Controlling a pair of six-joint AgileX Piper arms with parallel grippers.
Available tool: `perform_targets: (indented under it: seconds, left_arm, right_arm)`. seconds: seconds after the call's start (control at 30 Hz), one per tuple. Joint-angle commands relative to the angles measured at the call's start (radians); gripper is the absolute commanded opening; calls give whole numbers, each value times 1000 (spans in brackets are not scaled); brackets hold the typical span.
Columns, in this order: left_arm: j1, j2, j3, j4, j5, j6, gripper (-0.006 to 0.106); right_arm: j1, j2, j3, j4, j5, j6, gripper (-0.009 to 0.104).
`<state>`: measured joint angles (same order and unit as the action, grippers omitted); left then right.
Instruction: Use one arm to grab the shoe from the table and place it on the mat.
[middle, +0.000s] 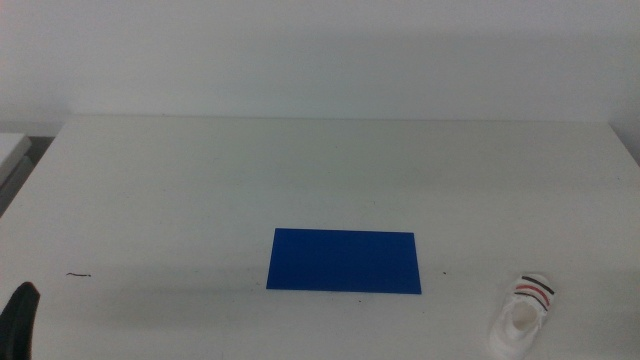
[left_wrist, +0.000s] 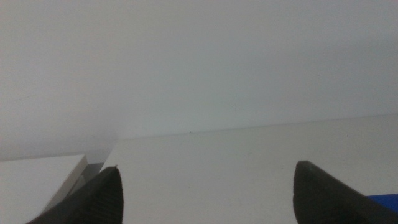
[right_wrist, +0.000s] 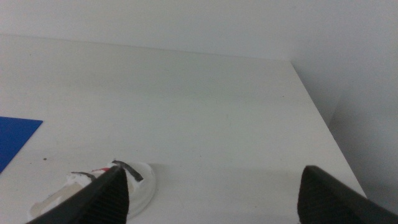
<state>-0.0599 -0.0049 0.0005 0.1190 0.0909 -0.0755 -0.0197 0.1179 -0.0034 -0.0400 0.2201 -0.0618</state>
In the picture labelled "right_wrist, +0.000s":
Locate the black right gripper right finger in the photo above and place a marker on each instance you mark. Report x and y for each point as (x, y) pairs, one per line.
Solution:
(323, 199)

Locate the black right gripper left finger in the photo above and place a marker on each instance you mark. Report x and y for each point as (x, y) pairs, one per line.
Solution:
(105, 202)

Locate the blue rectangular mat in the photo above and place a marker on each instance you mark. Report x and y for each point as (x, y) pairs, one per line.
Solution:
(14, 137)

